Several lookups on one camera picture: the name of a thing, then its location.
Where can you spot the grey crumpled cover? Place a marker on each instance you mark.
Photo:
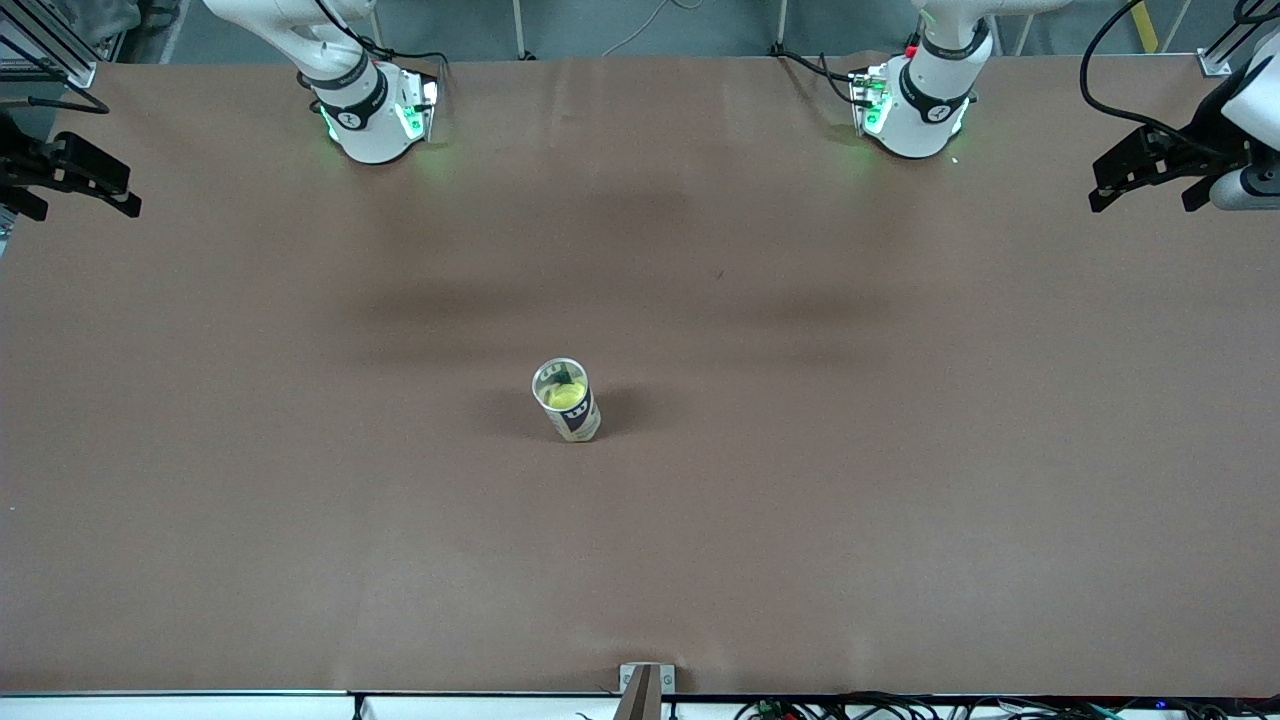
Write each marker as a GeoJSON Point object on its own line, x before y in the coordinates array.
{"type": "Point", "coordinates": [105, 15]}

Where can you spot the clear tennis ball can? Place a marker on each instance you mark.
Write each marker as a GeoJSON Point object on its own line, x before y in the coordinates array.
{"type": "Point", "coordinates": [580, 420]}

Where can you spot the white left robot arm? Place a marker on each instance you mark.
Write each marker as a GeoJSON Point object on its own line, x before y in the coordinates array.
{"type": "Point", "coordinates": [915, 120]}

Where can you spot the thin white post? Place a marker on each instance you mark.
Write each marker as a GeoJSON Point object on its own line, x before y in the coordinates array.
{"type": "Point", "coordinates": [520, 25]}
{"type": "Point", "coordinates": [782, 25]}

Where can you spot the aluminium frame profile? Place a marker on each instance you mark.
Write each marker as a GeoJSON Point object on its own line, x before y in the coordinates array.
{"type": "Point", "coordinates": [70, 62]}
{"type": "Point", "coordinates": [1215, 62]}

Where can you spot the grey metal bracket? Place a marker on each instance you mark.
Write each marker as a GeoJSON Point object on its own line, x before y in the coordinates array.
{"type": "Point", "coordinates": [668, 680]}

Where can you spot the brown table mat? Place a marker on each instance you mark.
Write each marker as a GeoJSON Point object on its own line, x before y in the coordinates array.
{"type": "Point", "coordinates": [640, 250]}

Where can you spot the white table edge rail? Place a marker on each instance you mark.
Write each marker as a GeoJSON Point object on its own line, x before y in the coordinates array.
{"type": "Point", "coordinates": [200, 708]}

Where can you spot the brown slanted bar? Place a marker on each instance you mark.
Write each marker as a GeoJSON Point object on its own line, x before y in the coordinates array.
{"type": "Point", "coordinates": [640, 695]}

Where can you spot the yellow Wilson tennis ball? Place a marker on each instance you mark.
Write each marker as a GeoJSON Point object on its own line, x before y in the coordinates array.
{"type": "Point", "coordinates": [568, 397]}

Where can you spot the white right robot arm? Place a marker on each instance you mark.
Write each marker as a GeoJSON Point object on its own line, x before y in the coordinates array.
{"type": "Point", "coordinates": [370, 125]}

